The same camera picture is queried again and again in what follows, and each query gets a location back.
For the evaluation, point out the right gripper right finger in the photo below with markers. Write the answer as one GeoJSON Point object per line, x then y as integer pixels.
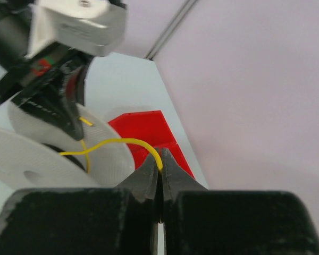
{"type": "Point", "coordinates": [202, 221]}

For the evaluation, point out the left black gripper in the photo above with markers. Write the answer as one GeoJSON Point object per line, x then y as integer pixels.
{"type": "Point", "coordinates": [48, 87]}

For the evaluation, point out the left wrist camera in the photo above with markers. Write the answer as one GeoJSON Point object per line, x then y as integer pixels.
{"type": "Point", "coordinates": [94, 27]}

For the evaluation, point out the left aluminium frame post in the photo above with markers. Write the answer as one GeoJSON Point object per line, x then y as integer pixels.
{"type": "Point", "coordinates": [170, 29]}

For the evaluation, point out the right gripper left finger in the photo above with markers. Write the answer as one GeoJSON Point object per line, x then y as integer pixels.
{"type": "Point", "coordinates": [120, 220]}

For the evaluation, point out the red two-compartment bin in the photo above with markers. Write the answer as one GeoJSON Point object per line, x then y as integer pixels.
{"type": "Point", "coordinates": [151, 127]}

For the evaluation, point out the white plastic spool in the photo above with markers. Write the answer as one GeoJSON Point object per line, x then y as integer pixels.
{"type": "Point", "coordinates": [29, 157]}

